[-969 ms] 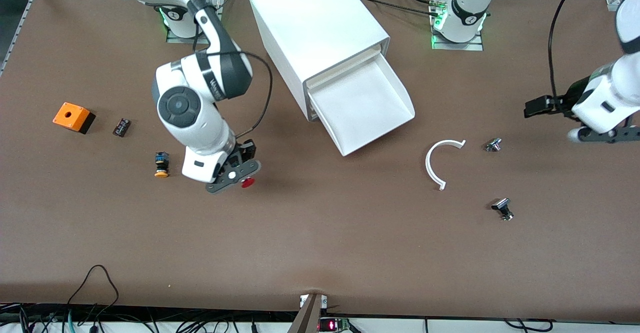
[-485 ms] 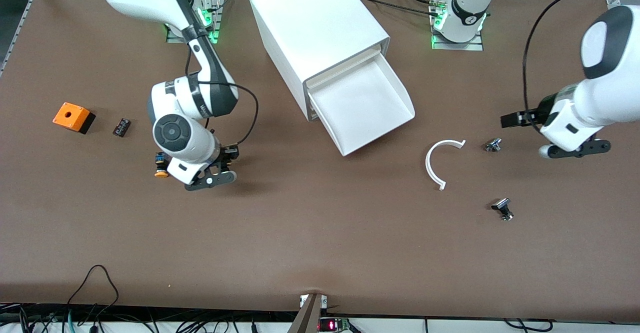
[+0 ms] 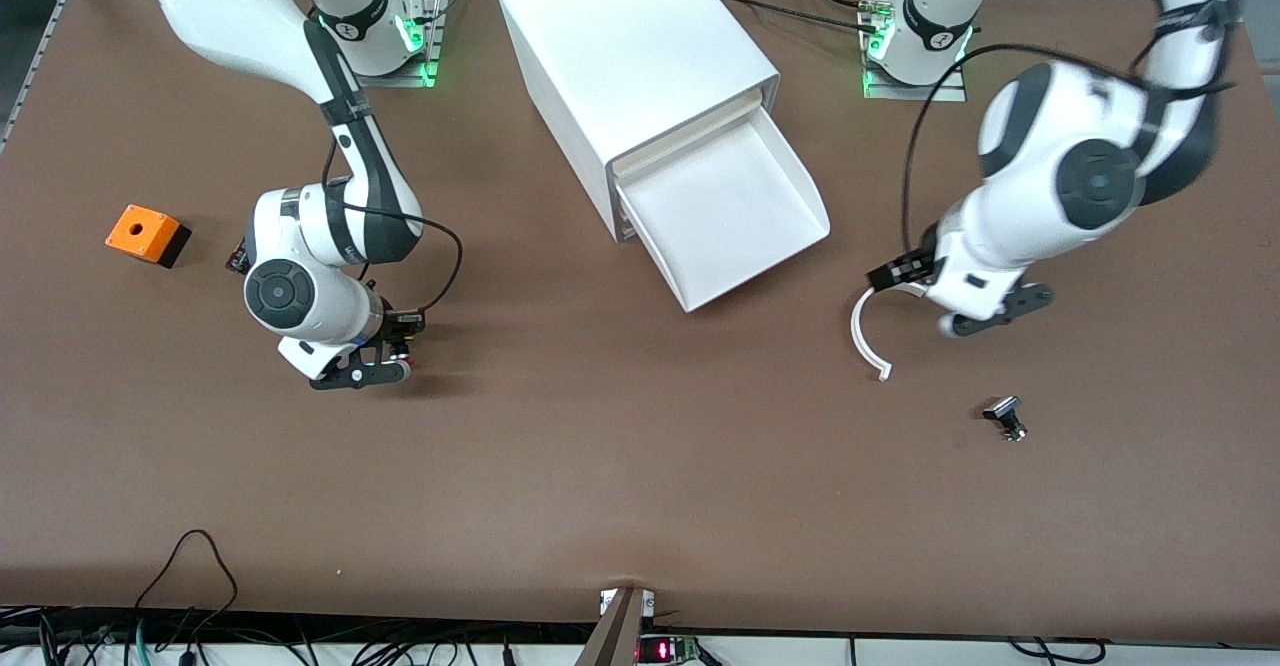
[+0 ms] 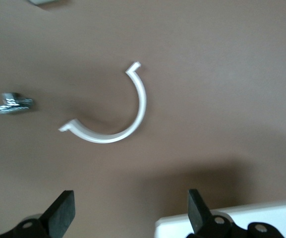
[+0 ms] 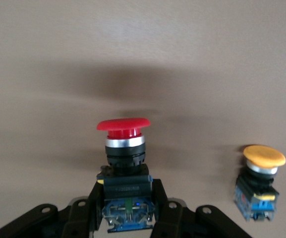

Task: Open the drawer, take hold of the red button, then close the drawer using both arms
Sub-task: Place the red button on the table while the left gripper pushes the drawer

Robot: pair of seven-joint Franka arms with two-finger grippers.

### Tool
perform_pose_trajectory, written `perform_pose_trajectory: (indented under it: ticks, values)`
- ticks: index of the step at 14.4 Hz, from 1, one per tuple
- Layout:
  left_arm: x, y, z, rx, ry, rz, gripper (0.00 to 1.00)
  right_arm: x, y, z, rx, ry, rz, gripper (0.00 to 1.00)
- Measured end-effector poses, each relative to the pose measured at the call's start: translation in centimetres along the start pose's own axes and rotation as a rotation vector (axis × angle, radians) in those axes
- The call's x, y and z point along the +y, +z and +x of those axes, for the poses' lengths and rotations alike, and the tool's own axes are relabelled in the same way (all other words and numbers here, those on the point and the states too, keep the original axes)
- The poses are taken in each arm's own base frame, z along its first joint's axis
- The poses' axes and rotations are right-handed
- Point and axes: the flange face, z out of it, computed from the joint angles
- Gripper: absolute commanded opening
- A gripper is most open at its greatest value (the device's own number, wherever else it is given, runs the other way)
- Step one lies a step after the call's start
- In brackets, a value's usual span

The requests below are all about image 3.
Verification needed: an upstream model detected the white curved plastic arc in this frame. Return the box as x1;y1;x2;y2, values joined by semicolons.
850;286;931;383

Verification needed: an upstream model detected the orange box with black base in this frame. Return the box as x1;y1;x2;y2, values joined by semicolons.
105;204;192;269

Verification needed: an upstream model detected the device with red LED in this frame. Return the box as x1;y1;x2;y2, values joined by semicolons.
638;634;701;665

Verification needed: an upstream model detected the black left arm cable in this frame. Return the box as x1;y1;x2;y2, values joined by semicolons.
903;0;1246;262

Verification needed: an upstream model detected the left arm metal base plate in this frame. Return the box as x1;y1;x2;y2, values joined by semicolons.
862;0;969;102

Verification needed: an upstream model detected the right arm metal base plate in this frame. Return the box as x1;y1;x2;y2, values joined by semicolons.
333;0;447;89

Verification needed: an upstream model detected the black looped cable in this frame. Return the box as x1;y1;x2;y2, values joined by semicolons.
135;529;239;637

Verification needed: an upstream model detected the black cable behind cabinet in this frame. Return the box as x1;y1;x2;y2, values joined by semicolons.
712;0;886;35

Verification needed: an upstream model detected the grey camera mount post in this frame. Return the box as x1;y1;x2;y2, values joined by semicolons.
575;586;656;666

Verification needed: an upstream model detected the black cable on white strip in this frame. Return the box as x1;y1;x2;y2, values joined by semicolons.
1010;638;1106;665

